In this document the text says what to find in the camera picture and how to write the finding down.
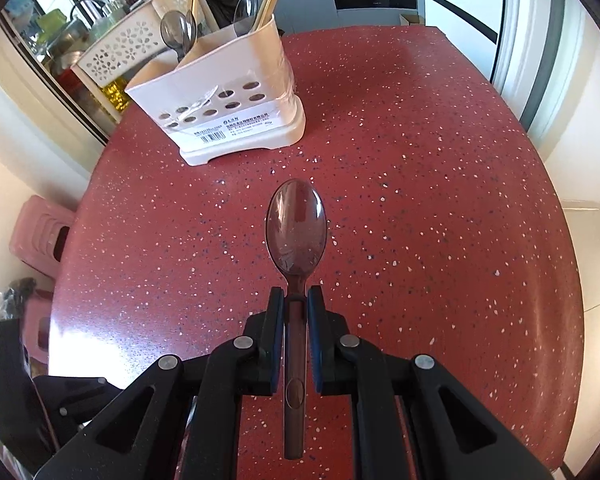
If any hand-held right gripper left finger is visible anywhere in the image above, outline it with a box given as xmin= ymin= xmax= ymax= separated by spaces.
xmin=35 ymin=286 xmax=286 ymax=480

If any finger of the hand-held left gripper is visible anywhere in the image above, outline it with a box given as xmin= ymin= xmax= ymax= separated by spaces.
xmin=32 ymin=374 xmax=126 ymax=443

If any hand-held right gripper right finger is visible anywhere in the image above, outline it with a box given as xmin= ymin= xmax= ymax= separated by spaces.
xmin=307 ymin=285 xmax=556 ymax=480

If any metal spoon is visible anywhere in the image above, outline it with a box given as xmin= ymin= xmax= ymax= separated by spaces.
xmin=160 ymin=10 xmax=190 ymax=63
xmin=265 ymin=178 xmax=328 ymax=461
xmin=232 ymin=0 xmax=259 ymax=38

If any white plastic utensil holder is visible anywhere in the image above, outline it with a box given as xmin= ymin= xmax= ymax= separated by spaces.
xmin=124 ymin=14 xmax=307 ymax=167

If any dark translucent plastic spoon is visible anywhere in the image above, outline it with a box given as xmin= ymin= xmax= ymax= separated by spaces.
xmin=185 ymin=10 xmax=199 ymax=53

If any pink plastic stool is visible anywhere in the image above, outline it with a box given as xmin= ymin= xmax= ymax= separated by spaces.
xmin=9 ymin=195 xmax=78 ymax=278
xmin=22 ymin=287 xmax=56 ymax=376

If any dark crumpled bag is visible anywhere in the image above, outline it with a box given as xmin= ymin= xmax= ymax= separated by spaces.
xmin=0 ymin=277 xmax=38 ymax=321

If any gold foil bag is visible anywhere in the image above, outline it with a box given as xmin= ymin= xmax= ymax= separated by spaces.
xmin=100 ymin=80 xmax=131 ymax=113

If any metal spoon in holder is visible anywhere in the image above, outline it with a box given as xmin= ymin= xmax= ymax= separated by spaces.
xmin=160 ymin=10 xmax=190 ymax=63

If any stainless steel basin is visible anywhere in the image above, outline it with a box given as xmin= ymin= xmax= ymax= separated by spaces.
xmin=50 ymin=20 xmax=88 ymax=50

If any white plastic storage rack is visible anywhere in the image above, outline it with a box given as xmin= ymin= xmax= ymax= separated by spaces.
xmin=72 ymin=0 xmax=221 ymax=111

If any green plastic container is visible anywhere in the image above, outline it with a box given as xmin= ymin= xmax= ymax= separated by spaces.
xmin=35 ymin=7 xmax=66 ymax=31

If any kitchen faucet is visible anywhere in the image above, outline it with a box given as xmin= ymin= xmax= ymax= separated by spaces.
xmin=70 ymin=0 xmax=98 ymax=21

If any white refrigerator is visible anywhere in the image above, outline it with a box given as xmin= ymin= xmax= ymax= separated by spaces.
xmin=422 ymin=0 xmax=503 ymax=53

